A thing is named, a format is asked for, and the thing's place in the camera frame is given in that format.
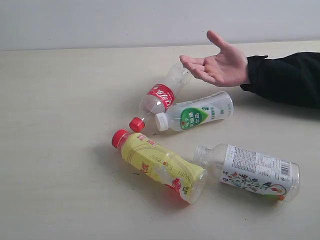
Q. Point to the yellow-label red-cap bottle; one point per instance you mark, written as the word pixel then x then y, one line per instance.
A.
pixel 161 164

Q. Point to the open bare human hand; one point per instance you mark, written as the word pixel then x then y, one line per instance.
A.
pixel 228 68

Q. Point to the white floral-label clear bottle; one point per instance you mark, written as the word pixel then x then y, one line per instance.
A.
pixel 250 170

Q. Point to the black sleeved forearm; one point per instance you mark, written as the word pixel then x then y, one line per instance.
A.
pixel 292 80

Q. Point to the clear red-label cola bottle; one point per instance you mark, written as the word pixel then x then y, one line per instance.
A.
pixel 161 96

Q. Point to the green-label white-cap bottle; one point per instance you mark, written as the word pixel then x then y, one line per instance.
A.
pixel 185 115

